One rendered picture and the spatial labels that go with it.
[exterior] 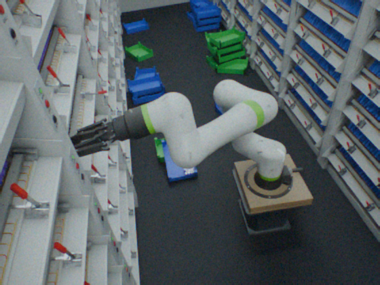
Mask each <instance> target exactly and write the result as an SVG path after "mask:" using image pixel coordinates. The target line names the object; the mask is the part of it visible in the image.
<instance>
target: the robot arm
mask: <svg viewBox="0 0 380 285"><path fill-rule="evenodd" d="M213 99H214V101H215V103H216V104H217V106H218V107H219V108H220V110H221V113H222V115H221V116H220V117H218V118H217V119H215V120H213V121H211V122H209V123H207V124H206V125H204V126H201V127H199V128H196V124H195V121H194V118H193V113H192V107H191V103H190V102H189V100H188V99H187V98H186V97H185V96H184V95H182V94H179V93H174V92H173V93H169V94H164V95H163V96H162V97H160V98H158V99H157V100H154V101H152V102H150V103H147V104H144V105H142V106H139V107H135V108H133V109H129V110H127V111H125V112H124V115H120V116H118V117H114V118H113V120H112V121H107V119H106V118H104V119H102V120H100V121H97V122H96V123H92V124H91V125H88V126H86V127H84V128H80V129H78V130H77V133H76V134H75V135H74V136H71V137H69V138H70V139H71V142H72V144H73V146H74V148H75V151H76V153H77V155H78V156H79V157H83V156H87V155H91V154H94V153H98V152H101V151H109V150H110V148H109V146H110V144H111V143H114V142H115V141H117V140H118V141H120V142H123V141H125V140H129V139H131V138H133V139H134V140H137V139H139V138H142V139H144V138H145V136H148V135H152V134H156V133H158V132H162V133H163V134H164V137H165V139H166V142H167V145H168V148H169V152H170V156H171V160H172V161H173V162H174V163H175V164H176V165H177V166H178V167H180V168H184V169H191V168H194V167H196V166H197V165H199V163H200V162H202V161H204V160H205V159H206V158H207V157H208V156H209V155H211V154H212V153H213V152H215V151H216V150H217V149H220V148H221V147H222V146H224V145H226V144H227V143H228V142H232V146H233V148H234V150H236V151H237V152H238V153H240V154H242V155H245V156H246V157H248V158H249V159H251V160H253V161H254V162H256V163H257V164H256V166H257V171H256V172H255V174H254V182H255V183H256V184H257V186H258V187H260V188H262V189H264V190H266V191H273V190H276V189H278V188H279V187H280V186H281V184H284V185H290V178H293V176H290V175H291V174H292V173H293V172H301V171H303V168H294V169H291V168H289V167H288V166H287V165H284V161H285V157H286V149H285V147H284V145H283V144H281V143H280V142H277V141H274V140H271V139H268V138H264V137H262V136H260V135H258V134H255V133H254V132H253V131H254V130H255V129H257V128H260V127H262V126H264V125H265V124H267V123H268V122H270V121H271V120H272V119H273V118H274V117H275V116H276V114H277V113H278V104H277V101H276V100H275V98H274V97H273V96H272V95H270V94H268V93H265V92H258V91H256V90H252V89H250V88H248V87H246V86H244V85H241V84H239V83H238V82H236V81H234V80H231V79H226V80H223V81H221V82H220V83H219V84H218V85H217V86H216V87H215V88H214V92H213ZM82 131H83V132H82ZM88 139H89V140H88ZM84 140H87V141H85V142H82V143H80V142H81V141H84Z"/></svg>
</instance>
